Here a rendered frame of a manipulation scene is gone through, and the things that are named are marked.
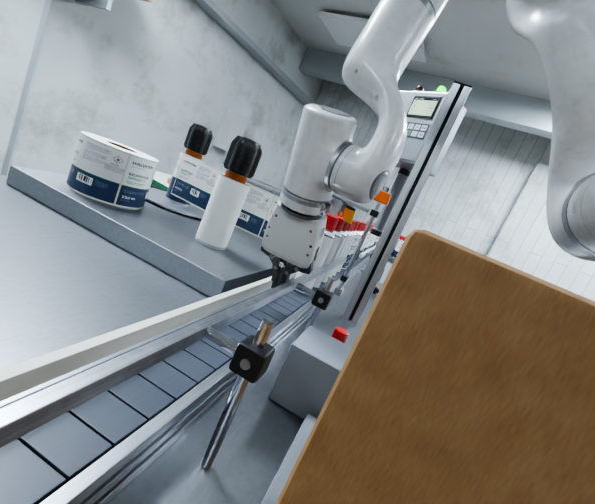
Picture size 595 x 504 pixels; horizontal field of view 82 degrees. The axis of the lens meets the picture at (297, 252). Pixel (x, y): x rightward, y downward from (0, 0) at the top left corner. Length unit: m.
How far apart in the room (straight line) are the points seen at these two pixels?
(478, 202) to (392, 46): 4.95
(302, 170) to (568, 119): 0.37
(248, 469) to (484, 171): 5.34
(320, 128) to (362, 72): 0.11
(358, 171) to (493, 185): 5.06
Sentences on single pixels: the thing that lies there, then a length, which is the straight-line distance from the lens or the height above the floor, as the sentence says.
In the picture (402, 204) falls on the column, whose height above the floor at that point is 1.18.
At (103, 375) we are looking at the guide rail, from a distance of 0.26.
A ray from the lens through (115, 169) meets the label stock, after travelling 1.03.
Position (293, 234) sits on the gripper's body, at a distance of 0.59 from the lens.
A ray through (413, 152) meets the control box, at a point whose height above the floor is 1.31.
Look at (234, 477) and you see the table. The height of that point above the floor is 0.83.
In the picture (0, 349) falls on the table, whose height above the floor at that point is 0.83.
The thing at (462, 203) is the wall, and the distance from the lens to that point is 5.49.
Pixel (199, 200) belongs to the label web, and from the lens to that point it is 1.23.
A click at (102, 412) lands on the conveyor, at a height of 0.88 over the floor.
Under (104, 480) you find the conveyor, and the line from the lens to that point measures 0.33.
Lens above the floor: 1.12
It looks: 10 degrees down
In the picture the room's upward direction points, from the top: 23 degrees clockwise
